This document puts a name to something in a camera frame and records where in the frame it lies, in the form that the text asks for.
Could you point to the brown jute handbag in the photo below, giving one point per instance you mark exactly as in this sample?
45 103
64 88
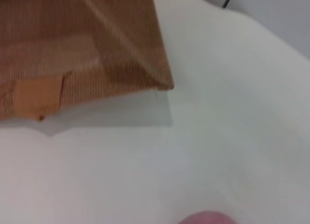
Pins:
72 47

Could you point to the pink toy peach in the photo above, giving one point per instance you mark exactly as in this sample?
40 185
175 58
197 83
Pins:
206 218

